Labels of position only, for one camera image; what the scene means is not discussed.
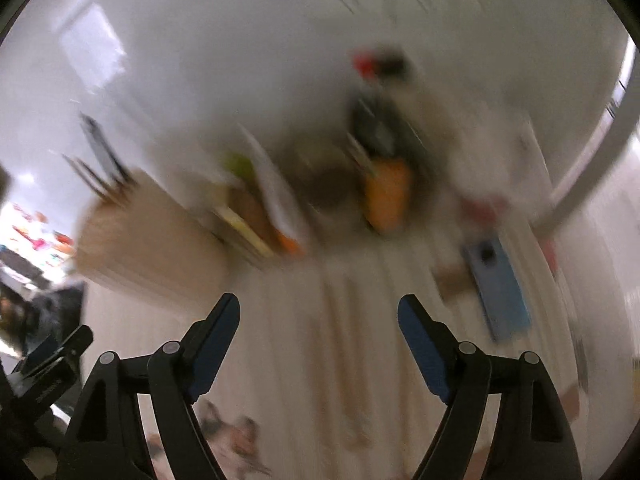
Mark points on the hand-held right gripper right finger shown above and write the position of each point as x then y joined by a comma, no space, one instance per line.
425,350

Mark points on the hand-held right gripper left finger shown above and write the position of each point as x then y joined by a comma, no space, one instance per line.
215,345

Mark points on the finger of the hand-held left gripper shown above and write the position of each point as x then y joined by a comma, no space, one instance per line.
37,357
75,339

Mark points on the beige cylindrical chopstick holder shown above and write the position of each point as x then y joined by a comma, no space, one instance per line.
150,245

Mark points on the dark chopstick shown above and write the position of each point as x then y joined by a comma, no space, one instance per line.
95,180
97,140
107,152
82,172

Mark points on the black gas stove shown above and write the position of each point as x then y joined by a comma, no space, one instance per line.
60,305

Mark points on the brown card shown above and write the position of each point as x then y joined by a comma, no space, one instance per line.
452,280

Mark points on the blue smartphone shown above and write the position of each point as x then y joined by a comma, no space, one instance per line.
500,290

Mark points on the yellow box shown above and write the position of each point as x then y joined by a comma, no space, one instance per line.
240,230

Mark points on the white and orange tube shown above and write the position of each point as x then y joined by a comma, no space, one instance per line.
275,195

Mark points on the green packet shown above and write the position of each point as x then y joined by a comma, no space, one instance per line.
237,166

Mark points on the brown cylindrical can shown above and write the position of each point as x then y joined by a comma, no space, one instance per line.
325,185

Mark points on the dark sauce bottle black cap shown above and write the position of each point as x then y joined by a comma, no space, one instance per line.
385,160

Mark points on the clear plastic bag red contents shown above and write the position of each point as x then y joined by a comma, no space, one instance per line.
490,160

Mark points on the sliding glass door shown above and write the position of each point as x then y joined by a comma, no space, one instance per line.
590,170

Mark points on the dark bottle red cap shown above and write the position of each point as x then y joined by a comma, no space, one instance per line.
365,64

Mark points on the colourful wall stickers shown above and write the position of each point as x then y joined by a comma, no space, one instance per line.
35,240

